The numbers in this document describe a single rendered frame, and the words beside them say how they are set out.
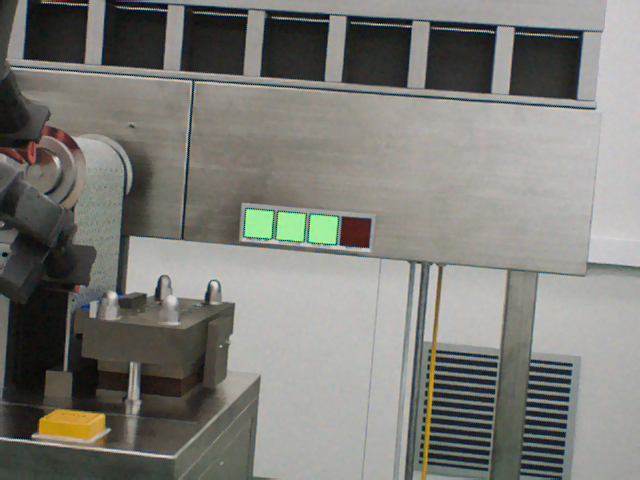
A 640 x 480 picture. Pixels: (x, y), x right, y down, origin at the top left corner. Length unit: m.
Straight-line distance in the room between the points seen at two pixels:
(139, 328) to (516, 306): 0.80
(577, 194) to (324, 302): 2.48
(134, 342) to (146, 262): 2.80
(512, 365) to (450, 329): 2.18
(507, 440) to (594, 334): 2.22
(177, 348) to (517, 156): 0.72
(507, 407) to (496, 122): 0.57
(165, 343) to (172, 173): 0.46
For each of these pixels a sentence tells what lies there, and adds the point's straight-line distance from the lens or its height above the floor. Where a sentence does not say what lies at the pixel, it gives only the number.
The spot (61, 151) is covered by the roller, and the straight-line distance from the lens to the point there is 1.76.
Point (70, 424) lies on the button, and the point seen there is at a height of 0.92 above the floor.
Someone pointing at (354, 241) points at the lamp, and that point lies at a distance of 1.99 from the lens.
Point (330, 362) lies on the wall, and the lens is 4.40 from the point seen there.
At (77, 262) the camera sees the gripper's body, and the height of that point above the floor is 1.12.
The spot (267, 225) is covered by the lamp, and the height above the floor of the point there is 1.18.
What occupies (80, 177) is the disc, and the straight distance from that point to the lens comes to 1.76.
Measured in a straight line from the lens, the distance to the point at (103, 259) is 1.91.
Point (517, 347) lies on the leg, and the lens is 2.17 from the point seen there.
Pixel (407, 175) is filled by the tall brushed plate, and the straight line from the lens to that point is 1.99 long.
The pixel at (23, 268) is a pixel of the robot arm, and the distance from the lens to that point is 1.59.
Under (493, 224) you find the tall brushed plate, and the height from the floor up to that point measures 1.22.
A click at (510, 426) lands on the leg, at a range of 2.20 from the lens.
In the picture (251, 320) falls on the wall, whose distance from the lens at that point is 4.42.
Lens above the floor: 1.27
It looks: 3 degrees down
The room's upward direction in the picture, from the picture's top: 5 degrees clockwise
